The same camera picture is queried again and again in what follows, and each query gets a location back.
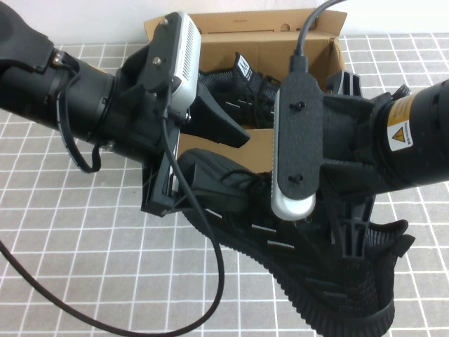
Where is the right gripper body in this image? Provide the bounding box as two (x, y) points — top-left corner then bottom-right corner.
(317, 70), (390, 260)

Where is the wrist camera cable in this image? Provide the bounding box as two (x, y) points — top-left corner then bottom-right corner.
(0, 80), (227, 336)
(290, 0), (348, 73)

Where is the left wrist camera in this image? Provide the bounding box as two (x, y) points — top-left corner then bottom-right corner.
(142, 11), (203, 124)

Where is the black knit sneaker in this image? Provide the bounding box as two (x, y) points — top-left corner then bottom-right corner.
(177, 147), (417, 331)

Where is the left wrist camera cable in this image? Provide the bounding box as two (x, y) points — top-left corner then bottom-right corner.
(0, 80), (227, 336)

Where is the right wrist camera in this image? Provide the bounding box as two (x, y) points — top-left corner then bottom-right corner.
(270, 68), (326, 222)

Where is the brown cardboard shoe box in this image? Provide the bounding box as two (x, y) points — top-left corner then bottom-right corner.
(143, 8), (348, 175)

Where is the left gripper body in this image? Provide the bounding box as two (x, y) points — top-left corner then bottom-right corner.
(101, 45), (190, 218)

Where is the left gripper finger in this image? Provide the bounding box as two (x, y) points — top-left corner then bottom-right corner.
(182, 84), (250, 150)
(182, 164), (247, 213)

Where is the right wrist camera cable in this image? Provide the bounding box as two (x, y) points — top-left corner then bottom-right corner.
(290, 0), (348, 73)

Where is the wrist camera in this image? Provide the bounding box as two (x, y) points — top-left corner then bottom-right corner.
(270, 68), (326, 222)
(142, 11), (203, 124)

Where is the black sneaker white tongue label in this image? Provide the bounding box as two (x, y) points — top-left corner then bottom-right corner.
(198, 51), (292, 129)

